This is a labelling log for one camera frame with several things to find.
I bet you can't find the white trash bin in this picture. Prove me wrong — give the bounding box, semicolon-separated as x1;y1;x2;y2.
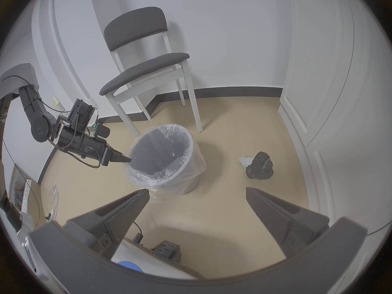
129;124;206;195

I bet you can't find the crumpled black plastic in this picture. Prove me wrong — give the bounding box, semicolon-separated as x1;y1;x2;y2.
246;151;275;181

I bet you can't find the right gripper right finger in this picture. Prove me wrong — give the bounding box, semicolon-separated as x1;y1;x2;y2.
246;187;330;257

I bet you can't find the white wardrobe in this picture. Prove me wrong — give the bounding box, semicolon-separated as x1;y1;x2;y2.
277;0;392;236

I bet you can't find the clear plastic bag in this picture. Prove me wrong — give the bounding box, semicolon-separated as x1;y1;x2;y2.
127;123;207;200

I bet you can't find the grey and white chair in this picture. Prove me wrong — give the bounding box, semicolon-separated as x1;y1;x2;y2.
99;7;203;133

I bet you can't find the white power strip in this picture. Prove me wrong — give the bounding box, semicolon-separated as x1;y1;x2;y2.
20;178;33;215

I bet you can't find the black cable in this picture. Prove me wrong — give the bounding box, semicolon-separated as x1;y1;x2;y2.
50;141;102;169
133;221;145;244
0;75;71;113

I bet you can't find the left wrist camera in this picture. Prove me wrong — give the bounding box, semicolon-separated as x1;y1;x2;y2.
93;123;111;139

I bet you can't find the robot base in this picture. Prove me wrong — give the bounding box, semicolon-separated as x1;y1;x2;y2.
111;237;206;280

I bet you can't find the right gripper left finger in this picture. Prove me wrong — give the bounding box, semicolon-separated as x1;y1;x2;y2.
66;189;151;260

